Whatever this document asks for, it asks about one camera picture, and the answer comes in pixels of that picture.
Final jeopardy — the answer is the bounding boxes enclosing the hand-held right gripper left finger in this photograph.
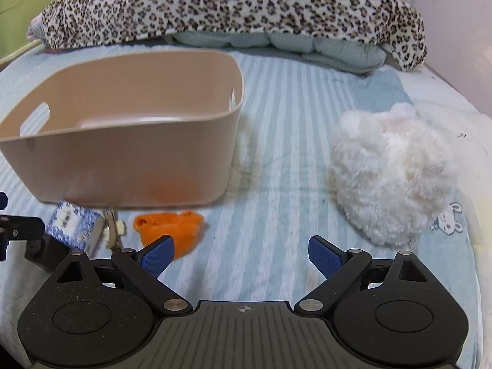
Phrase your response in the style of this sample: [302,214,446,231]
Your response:
[49,235,193,318]

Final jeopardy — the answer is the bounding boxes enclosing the light blue towel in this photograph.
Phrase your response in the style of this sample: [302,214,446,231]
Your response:
[354,70,415,117]

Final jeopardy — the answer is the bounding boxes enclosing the beige plastic basket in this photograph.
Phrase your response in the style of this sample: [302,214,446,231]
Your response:
[0,49,245,207]

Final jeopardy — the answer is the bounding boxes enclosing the teal quilted blanket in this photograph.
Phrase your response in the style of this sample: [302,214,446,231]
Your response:
[165,30,387,76]

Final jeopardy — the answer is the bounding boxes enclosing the white fluffy plush toy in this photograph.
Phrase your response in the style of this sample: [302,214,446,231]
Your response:
[330,102,459,247]

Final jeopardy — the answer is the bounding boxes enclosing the leopard print blanket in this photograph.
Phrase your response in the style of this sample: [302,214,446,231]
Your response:
[27,0,428,72]

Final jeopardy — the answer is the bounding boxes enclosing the striped blue bed sheet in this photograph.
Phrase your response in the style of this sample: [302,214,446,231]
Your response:
[0,40,483,369]

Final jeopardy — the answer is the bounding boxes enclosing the metal keyring with cream charm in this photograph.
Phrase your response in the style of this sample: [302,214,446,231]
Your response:
[101,207,127,251]

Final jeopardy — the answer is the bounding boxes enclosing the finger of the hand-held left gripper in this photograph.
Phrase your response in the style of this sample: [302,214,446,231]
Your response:
[0,191,45,262]

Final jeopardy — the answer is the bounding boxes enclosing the green plastic cabinet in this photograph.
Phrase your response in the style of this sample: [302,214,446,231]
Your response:
[0,0,76,67]

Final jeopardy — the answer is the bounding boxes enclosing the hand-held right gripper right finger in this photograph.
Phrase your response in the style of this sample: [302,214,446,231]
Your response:
[294,235,441,316]

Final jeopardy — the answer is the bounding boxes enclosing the white cloth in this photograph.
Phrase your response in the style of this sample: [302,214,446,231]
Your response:
[400,63,492,248]

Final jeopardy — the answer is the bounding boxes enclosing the orange cloth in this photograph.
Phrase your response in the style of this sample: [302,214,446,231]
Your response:
[133,210,206,259]

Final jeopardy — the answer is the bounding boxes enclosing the blue patterned box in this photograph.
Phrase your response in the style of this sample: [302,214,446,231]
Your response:
[45,201,106,258]

